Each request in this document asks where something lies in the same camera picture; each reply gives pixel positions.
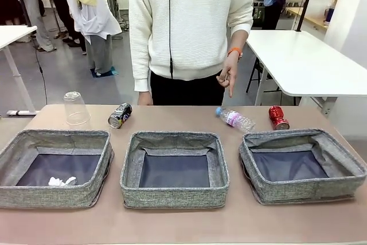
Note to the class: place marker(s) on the person's right hand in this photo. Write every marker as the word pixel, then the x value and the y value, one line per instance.
pixel 144 98

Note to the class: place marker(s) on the person's left hand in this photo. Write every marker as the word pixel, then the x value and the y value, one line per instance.
pixel 230 70

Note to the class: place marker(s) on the clear plastic bottle pink label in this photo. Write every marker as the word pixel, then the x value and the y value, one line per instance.
pixel 236 119

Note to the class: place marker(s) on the red soda can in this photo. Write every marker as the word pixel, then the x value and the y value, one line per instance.
pixel 277 117

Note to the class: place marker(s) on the clear plastic cup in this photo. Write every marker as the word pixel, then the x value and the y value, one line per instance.
pixel 76 110

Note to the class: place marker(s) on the white paper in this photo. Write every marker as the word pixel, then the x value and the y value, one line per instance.
pixel 57 182

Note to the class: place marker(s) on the person's right forearm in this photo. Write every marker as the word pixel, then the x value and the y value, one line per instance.
pixel 140 64

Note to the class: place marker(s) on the person's left forearm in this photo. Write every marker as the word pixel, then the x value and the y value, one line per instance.
pixel 239 41

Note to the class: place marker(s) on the orange wrist watch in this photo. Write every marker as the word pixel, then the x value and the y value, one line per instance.
pixel 234 52

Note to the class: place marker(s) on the black folding chair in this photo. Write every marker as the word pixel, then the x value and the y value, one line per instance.
pixel 260 67

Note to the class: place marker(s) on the black silver Pepsi can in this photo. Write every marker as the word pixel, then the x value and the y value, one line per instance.
pixel 120 116

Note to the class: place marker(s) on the person in white sweater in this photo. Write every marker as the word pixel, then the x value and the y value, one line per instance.
pixel 186 27

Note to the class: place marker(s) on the large white table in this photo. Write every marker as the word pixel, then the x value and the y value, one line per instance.
pixel 301 61

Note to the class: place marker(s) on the wooden background desk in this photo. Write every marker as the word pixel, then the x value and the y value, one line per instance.
pixel 312 19

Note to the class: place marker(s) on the grey fabric basket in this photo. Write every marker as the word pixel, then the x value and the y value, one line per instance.
pixel 43 196
pixel 301 190
pixel 172 196

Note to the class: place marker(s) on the translucent plastic box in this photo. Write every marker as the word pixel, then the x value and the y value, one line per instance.
pixel 316 5

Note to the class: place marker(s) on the bystander in dark trousers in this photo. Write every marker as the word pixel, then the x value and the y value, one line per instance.
pixel 61 9

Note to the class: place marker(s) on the bystander in grey trousers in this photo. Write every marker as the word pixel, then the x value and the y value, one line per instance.
pixel 37 18

